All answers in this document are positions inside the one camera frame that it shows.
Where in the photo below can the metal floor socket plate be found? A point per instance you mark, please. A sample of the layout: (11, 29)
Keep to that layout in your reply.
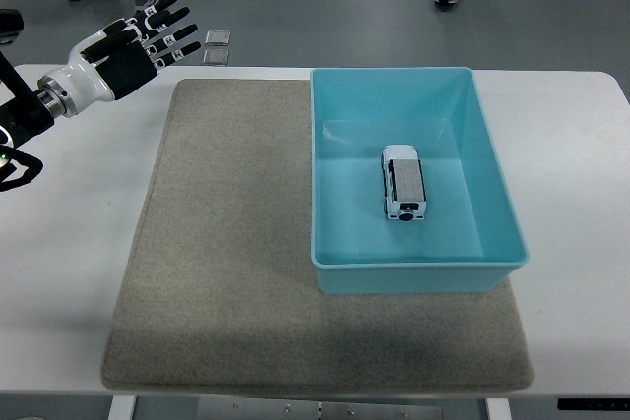
(217, 37)
(216, 56)

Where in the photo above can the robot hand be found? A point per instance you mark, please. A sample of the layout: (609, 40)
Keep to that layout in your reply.
(125, 71)

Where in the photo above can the blue plastic box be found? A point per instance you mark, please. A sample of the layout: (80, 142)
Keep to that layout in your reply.
(344, 203)

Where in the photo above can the grey metal plate with screws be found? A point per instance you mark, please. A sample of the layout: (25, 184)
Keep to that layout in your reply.
(320, 411)

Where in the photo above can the white table leg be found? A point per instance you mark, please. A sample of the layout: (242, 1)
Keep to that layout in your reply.
(498, 410)
(120, 409)

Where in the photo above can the grey-brown table mat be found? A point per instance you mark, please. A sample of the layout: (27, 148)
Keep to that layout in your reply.
(221, 267)

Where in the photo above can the black table control panel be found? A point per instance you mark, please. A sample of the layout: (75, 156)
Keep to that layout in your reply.
(593, 404)

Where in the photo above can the white toy car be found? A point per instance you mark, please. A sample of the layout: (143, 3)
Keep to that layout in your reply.
(406, 179)

